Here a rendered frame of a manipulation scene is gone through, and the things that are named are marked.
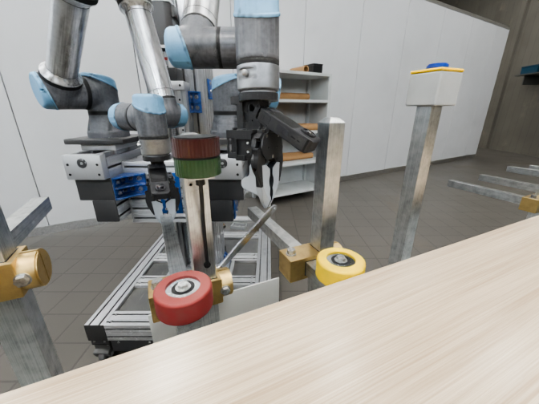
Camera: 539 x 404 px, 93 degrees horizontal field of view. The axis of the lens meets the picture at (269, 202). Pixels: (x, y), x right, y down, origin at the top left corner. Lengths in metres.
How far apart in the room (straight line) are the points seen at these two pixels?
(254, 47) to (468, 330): 0.48
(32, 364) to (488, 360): 0.57
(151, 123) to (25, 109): 2.42
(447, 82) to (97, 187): 1.12
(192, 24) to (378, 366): 0.62
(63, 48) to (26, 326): 0.80
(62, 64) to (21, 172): 2.17
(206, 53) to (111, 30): 2.55
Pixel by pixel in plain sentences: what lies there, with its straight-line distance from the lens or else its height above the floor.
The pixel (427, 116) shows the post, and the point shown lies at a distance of 0.67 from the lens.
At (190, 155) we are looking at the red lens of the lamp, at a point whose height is 1.09.
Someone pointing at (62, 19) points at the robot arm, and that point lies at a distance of 1.03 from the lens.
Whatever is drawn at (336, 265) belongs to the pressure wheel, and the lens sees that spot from 0.44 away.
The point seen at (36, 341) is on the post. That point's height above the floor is 0.84.
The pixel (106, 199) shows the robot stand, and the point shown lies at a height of 0.82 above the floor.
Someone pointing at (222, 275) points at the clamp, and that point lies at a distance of 0.48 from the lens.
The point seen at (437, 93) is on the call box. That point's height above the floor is 1.17.
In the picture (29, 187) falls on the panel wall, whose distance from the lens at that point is 3.20.
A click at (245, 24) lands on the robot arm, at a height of 1.27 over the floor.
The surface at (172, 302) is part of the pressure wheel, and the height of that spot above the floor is 0.91.
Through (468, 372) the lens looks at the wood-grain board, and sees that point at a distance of 0.36.
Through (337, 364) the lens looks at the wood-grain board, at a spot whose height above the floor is 0.90.
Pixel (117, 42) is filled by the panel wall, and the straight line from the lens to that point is 3.10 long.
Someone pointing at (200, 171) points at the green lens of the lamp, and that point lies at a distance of 0.33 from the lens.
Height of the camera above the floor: 1.14
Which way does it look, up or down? 20 degrees down
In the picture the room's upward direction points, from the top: straight up
